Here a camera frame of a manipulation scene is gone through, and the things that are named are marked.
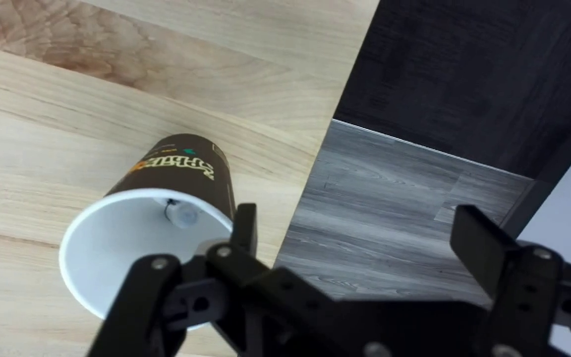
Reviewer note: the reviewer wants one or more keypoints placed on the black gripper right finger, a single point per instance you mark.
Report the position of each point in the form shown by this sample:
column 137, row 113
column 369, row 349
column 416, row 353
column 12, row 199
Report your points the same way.
column 515, row 284

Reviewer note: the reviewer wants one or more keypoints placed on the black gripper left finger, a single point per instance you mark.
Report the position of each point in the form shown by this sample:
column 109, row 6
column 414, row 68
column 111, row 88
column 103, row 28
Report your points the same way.
column 246, row 290

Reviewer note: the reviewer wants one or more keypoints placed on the dark brown paper cup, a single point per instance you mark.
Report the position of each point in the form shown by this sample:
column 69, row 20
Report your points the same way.
column 186, row 173

